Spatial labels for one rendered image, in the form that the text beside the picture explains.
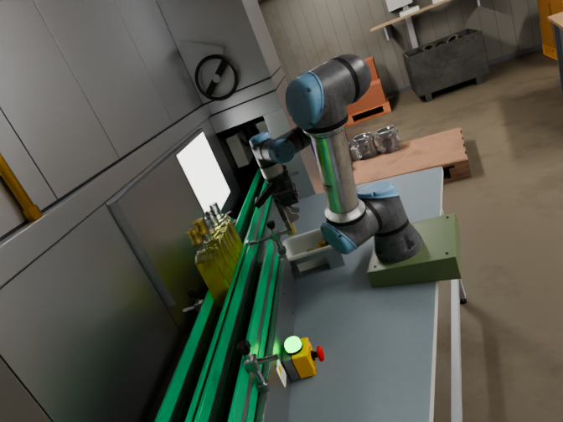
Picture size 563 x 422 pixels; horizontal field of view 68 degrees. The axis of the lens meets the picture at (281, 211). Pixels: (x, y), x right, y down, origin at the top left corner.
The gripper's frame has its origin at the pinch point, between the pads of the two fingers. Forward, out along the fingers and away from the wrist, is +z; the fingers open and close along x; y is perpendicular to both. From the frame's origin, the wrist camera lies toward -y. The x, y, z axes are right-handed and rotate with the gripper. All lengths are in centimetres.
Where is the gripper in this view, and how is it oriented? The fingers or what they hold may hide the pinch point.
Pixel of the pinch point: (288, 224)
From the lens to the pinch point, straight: 155.6
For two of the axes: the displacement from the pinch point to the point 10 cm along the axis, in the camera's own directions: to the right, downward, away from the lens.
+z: 3.6, 8.6, 3.5
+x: 0.6, -3.9, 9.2
